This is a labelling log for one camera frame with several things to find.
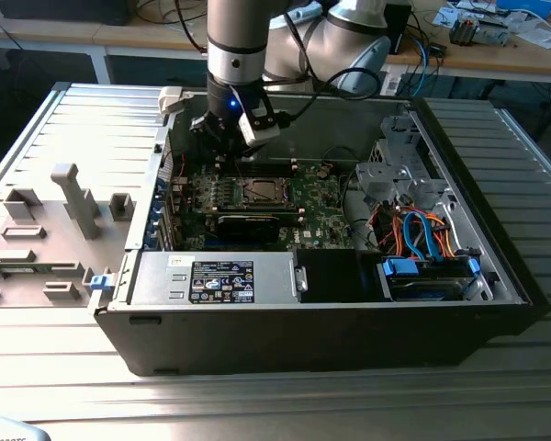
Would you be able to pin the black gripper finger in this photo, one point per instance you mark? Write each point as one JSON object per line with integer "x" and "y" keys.
{"x": 209, "y": 126}
{"x": 244, "y": 153}

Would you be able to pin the thin metal locking lever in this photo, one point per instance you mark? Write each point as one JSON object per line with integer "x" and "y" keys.
{"x": 239, "y": 171}

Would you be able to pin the silver CPU green edge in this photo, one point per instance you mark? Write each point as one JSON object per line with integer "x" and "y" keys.
{"x": 265, "y": 191}

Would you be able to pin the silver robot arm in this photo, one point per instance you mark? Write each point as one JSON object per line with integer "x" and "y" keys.
{"x": 236, "y": 27}

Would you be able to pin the black RAM slot white clips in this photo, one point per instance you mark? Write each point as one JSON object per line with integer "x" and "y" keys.
{"x": 266, "y": 173}
{"x": 271, "y": 163}
{"x": 243, "y": 207}

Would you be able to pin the black graphics card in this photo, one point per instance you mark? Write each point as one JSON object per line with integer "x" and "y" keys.
{"x": 248, "y": 228}

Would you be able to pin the round coin cell battery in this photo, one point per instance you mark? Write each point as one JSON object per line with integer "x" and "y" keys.
{"x": 322, "y": 173}

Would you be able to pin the green motherboard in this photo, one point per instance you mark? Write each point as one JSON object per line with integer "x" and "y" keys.
{"x": 321, "y": 206}

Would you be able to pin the silver power supply unit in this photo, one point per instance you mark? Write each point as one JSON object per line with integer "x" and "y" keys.
{"x": 165, "y": 275}

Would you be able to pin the silver metal drive cage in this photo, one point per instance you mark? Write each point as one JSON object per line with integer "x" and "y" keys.
{"x": 395, "y": 179}

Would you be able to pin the small white box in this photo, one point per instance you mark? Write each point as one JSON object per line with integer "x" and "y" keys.
{"x": 391, "y": 85}

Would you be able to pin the large black box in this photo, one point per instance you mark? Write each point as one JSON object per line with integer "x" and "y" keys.
{"x": 64, "y": 11}

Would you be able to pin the grey parts rack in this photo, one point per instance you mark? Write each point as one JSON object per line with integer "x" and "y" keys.
{"x": 50, "y": 220}

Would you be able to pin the blue plastic case latch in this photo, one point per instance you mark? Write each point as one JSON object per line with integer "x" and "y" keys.
{"x": 102, "y": 282}

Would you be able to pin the black PC case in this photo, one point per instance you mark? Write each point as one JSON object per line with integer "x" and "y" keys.
{"x": 280, "y": 340}

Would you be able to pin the hard disk in blue carrier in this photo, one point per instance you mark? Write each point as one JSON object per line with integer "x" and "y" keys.
{"x": 399, "y": 268}

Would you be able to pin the black upright box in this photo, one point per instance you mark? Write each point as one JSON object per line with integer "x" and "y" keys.
{"x": 401, "y": 27}

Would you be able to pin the green RAM stick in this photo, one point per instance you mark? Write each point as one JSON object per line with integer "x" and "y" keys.
{"x": 20, "y": 271}

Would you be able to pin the black finned heat sink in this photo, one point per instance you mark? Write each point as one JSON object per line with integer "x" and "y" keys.
{"x": 464, "y": 30}

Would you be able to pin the silver metal drive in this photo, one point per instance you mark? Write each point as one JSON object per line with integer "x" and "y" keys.
{"x": 493, "y": 34}

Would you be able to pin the blue cardboard box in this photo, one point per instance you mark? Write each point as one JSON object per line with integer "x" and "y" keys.
{"x": 525, "y": 7}

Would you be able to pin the white paper sheet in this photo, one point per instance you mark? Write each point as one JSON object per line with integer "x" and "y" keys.
{"x": 542, "y": 37}

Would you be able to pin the white plastic device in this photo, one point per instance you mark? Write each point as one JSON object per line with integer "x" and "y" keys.
{"x": 9, "y": 432}

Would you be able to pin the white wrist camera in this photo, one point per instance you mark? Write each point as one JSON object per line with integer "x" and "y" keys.
{"x": 262, "y": 133}

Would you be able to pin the wooden desk white frame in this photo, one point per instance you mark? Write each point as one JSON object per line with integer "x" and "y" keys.
{"x": 486, "y": 62}
{"x": 73, "y": 34}

